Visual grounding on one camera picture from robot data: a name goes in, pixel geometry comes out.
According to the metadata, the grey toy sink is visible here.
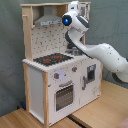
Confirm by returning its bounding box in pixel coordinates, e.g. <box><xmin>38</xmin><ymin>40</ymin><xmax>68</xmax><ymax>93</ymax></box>
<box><xmin>66</xmin><ymin>47</ymin><xmax>82</xmax><ymax>56</ymax></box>

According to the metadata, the white oven door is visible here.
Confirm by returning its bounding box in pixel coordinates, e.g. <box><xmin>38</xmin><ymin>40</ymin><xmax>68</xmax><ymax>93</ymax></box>
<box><xmin>55</xmin><ymin>80</ymin><xmax>74</xmax><ymax>112</ymax></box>

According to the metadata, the black toy stovetop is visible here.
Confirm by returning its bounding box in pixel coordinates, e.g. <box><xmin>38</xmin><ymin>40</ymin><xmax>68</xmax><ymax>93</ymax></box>
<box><xmin>34</xmin><ymin>53</ymin><xmax>71</xmax><ymax>66</ymax></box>

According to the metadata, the wooden toy kitchen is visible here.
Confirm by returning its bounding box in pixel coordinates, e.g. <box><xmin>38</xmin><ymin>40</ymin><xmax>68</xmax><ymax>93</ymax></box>
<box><xmin>20</xmin><ymin>1</ymin><xmax>107</xmax><ymax>128</ymax></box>

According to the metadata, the white cabinet door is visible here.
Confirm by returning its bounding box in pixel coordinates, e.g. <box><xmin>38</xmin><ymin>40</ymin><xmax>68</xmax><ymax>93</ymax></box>
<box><xmin>80</xmin><ymin>59</ymin><xmax>102</xmax><ymax>106</ymax></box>

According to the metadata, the red stove knob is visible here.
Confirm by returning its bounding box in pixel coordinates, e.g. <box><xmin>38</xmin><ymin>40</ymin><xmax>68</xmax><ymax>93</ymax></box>
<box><xmin>72</xmin><ymin>66</ymin><xmax>78</xmax><ymax>72</ymax></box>
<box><xmin>54</xmin><ymin>73</ymin><xmax>60</xmax><ymax>79</ymax></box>

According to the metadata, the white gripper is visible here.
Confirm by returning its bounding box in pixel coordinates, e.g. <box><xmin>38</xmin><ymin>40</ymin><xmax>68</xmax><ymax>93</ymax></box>
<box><xmin>68</xmin><ymin>1</ymin><xmax>80</xmax><ymax>14</ymax></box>

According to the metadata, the grey range hood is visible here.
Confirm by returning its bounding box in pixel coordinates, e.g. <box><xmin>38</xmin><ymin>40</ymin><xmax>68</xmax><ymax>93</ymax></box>
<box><xmin>35</xmin><ymin>6</ymin><xmax>62</xmax><ymax>27</ymax></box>

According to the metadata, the left red stove knob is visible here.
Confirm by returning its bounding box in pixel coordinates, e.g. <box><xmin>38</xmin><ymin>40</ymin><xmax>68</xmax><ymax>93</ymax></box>
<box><xmin>54</xmin><ymin>73</ymin><xmax>60</xmax><ymax>79</ymax></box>

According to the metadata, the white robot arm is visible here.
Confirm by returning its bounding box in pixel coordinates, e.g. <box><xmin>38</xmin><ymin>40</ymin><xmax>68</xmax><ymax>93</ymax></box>
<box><xmin>62</xmin><ymin>1</ymin><xmax>128</xmax><ymax>83</ymax></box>

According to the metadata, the right red stove knob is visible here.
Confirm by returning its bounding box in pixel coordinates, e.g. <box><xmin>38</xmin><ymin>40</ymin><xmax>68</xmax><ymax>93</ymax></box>
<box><xmin>72</xmin><ymin>66</ymin><xmax>78</xmax><ymax>72</ymax></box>

